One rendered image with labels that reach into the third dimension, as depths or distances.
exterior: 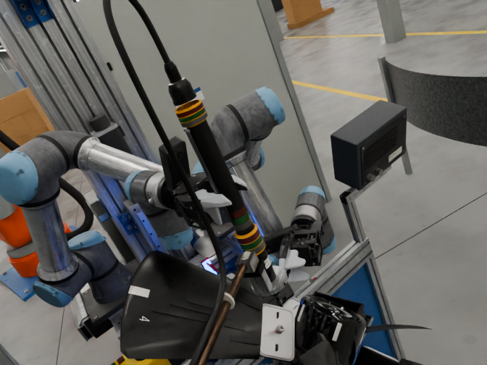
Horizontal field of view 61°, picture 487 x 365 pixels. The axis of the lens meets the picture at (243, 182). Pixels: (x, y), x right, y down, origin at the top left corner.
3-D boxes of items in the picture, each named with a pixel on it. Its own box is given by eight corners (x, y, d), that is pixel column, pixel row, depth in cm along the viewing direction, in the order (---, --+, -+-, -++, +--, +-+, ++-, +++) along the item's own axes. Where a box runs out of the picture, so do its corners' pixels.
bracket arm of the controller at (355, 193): (348, 205, 136) (345, 198, 135) (341, 203, 139) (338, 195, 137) (391, 168, 145) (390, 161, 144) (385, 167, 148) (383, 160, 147)
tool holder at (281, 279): (280, 304, 71) (261, 261, 67) (245, 305, 74) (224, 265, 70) (291, 268, 78) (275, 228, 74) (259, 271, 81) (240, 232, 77)
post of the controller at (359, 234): (360, 243, 143) (346, 197, 135) (354, 240, 145) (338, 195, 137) (366, 238, 144) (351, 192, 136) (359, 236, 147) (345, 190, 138)
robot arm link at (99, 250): (123, 253, 142) (103, 223, 136) (99, 282, 132) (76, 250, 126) (100, 256, 148) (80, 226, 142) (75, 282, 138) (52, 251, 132)
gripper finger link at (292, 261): (300, 271, 87) (307, 245, 95) (274, 271, 90) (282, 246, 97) (303, 283, 89) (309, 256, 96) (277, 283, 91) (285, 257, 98)
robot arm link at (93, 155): (64, 146, 121) (215, 202, 111) (37, 165, 113) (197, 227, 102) (59, 111, 114) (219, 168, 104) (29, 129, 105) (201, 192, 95)
